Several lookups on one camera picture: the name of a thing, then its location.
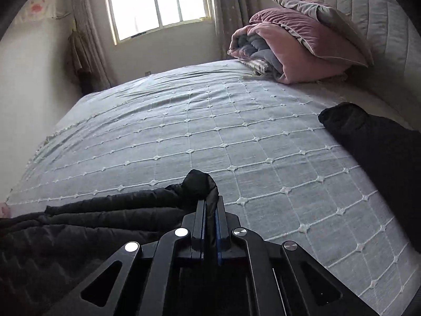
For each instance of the folded pink quilt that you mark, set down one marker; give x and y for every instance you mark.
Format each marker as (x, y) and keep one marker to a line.
(296, 62)

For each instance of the grey velvet pillow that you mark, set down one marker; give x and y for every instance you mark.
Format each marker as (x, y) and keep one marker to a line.
(338, 19)

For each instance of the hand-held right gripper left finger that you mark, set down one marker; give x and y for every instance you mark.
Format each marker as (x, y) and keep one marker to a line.
(171, 263)

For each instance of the grey padded headboard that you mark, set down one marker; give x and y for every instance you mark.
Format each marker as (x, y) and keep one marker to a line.
(391, 46)

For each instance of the grey patterned curtain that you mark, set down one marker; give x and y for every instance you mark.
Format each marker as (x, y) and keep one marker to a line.
(233, 13)
(95, 46)

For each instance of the pink floral cloth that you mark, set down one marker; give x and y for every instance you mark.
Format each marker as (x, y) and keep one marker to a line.
(3, 210)

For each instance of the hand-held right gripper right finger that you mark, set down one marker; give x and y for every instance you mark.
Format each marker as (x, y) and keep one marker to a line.
(250, 263)

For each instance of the bed with white bedspread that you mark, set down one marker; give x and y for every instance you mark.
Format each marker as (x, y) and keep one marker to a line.
(230, 144)

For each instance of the folded black garment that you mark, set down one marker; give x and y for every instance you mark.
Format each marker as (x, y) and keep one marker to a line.
(384, 158)

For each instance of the window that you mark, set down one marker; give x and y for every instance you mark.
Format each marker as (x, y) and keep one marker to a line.
(158, 3)

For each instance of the white wall hanging pink print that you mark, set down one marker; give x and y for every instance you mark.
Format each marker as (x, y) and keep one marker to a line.
(39, 6)

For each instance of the hanging brown coat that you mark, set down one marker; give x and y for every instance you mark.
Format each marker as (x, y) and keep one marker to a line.
(79, 52)

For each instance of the black puffer jacket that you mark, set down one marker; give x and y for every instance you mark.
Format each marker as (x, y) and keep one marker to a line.
(82, 230)

